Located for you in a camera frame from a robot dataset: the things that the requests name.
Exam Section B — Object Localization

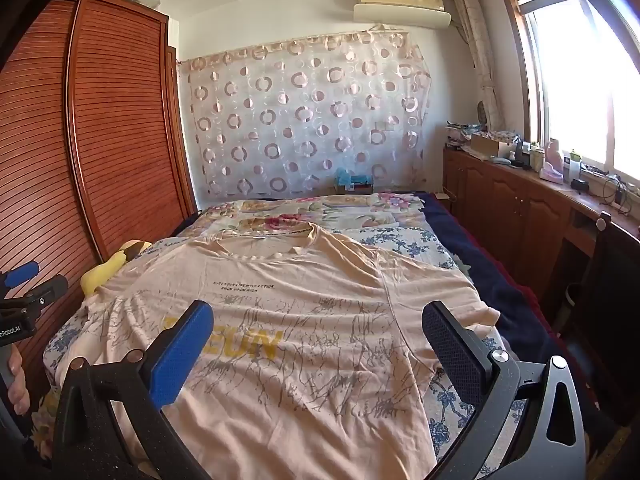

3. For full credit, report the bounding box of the navy blanket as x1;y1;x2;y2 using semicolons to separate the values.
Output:
420;191;566;371

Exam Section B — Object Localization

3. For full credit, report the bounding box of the tangle of black cables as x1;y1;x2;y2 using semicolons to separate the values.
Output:
597;172;636;206

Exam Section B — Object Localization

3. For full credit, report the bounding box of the blue floral bed sheet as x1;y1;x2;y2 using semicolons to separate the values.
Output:
42;227;506;466

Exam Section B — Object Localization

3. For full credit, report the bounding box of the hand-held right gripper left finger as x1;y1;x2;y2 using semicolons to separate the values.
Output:
52;300;216;480

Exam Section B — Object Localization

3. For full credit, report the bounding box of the person's left hand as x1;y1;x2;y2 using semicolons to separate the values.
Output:
0;347;31;415

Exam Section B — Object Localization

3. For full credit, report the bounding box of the pale patterned window curtain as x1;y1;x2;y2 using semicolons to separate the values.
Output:
450;0;506;131

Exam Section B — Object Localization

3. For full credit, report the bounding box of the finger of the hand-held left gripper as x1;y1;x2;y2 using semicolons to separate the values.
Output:
0;275;69;311
0;261;40;293

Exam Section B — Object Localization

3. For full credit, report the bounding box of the pink container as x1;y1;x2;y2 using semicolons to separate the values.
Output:
539;137;565;181

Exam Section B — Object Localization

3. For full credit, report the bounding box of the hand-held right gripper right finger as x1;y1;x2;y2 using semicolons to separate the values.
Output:
421;301;586;480

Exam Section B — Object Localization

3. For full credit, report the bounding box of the wooden window cabinet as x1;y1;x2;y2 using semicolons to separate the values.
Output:
442;145;640;321

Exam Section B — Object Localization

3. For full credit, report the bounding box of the blue cloth bundle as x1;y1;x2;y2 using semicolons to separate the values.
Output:
335;167;373;188

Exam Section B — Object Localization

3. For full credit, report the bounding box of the wooden slatted wardrobe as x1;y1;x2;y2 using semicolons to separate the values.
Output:
0;0;198;401

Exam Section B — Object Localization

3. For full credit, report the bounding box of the beige printed t-shirt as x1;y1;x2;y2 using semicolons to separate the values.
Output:
52;222;501;480

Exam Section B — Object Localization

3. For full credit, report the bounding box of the window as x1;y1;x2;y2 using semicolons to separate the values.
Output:
500;0;640;186

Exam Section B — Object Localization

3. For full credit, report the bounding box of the yellow plush toy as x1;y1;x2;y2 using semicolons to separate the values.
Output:
80;240;153;298

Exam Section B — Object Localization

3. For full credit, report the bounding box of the sheer circle-pattern curtain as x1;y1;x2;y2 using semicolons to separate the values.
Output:
179;27;433;200

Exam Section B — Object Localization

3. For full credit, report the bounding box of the pink floral blanket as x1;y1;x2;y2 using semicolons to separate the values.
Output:
192;191;431;241

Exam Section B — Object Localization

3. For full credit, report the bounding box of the open cardboard box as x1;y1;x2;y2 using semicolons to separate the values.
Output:
470;132;513;158

